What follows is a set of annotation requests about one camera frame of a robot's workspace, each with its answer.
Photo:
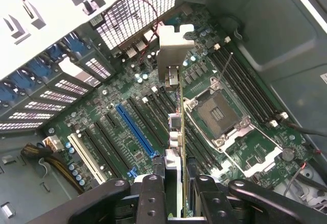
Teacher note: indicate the open black PC case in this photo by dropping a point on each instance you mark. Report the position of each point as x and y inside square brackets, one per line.
[268, 29]

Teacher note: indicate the blue expansion slot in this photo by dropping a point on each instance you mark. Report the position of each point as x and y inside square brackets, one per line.
[135, 132]

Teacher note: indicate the black long expansion slot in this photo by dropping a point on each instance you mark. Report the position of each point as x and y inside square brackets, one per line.
[146, 121]

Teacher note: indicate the thin metal locking lever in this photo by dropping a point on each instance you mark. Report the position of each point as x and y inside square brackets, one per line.
[225, 65]

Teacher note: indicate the green motherboard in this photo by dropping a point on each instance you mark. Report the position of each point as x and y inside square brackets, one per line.
[196, 80]

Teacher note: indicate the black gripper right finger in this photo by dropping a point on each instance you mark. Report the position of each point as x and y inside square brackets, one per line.
[214, 203]

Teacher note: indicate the CPU socket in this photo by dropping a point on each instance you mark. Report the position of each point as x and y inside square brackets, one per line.
[217, 111]

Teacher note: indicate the round coin cell battery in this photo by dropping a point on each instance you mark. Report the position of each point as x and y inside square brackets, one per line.
[288, 154]

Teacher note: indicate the blue card retention latch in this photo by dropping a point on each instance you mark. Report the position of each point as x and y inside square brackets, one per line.
[39, 66]
[21, 79]
[72, 42]
[7, 93]
[57, 51]

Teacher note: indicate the white expansion slot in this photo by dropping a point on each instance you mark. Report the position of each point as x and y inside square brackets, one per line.
[87, 157]

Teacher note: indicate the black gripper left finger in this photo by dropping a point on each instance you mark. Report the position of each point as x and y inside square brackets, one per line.
[150, 203]

